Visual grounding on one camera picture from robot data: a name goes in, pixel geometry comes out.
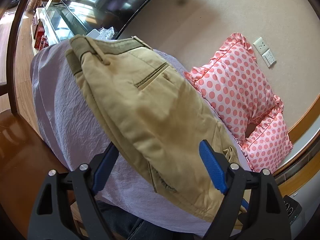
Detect khaki pants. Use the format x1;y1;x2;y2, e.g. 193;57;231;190
66;35;239;222

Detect black electronic device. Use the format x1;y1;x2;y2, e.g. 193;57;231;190
283;195;302;225

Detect right polka dot pillow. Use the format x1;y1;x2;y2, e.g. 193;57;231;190
241;101;293;173

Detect polka dot pillow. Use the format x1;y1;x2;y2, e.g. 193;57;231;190
184;33;283;144
241;101;293;173

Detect operator dark trouser legs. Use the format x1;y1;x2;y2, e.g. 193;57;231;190
97;200;194;240

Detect lavender bed sheet mattress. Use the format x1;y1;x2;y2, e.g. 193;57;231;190
30;39;253;238

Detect left polka dot pillow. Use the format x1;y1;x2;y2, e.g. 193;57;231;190
184;33;283;144

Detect glass top display cabinet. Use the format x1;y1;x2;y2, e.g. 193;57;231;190
36;1;101;45

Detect wooden door frame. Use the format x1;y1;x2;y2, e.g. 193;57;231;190
273;98;319;196

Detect white wall light switch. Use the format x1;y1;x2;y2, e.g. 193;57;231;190
262;49;276;68

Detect white wall power socket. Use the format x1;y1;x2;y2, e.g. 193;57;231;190
253;37;269;55

